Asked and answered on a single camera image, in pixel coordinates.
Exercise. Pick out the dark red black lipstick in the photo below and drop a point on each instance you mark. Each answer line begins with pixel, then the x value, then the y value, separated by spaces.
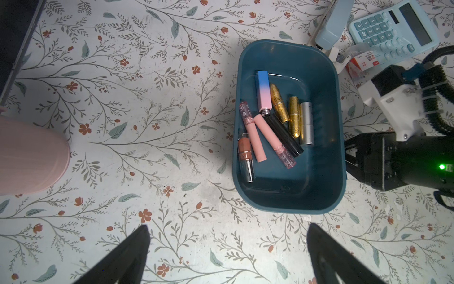
pixel 245 155

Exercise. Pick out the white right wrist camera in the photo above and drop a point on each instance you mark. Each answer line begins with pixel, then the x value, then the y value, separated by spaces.
pixel 400 101

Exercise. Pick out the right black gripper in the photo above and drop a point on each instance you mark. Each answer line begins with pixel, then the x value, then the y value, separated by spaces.
pixel 380 161

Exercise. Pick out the gold lipstick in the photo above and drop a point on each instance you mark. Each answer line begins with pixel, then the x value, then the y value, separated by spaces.
pixel 278 104
pixel 294 114

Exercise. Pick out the teal plastic storage box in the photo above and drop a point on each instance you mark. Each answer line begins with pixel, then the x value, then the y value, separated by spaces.
pixel 289 94

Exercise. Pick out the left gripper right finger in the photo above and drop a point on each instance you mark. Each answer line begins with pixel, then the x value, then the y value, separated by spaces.
pixel 332 264

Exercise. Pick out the silver clear lipstick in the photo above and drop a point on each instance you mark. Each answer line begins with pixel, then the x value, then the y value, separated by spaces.
pixel 307 132

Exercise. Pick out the light blue calculator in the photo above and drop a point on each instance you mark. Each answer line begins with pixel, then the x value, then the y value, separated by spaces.
pixel 397 33

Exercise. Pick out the clear staples box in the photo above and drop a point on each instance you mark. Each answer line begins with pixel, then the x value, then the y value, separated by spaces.
pixel 362 58

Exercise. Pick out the pink pen holder cup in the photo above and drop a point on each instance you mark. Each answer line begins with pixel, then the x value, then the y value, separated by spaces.
pixel 32 158

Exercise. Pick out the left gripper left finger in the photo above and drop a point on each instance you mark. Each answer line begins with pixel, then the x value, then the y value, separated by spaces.
pixel 125 264

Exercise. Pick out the pink blue lipstick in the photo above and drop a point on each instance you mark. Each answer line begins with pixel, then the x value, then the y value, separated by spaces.
pixel 263 92

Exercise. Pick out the pink lip gloss tube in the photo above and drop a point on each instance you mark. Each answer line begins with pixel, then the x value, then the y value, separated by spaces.
pixel 252 131

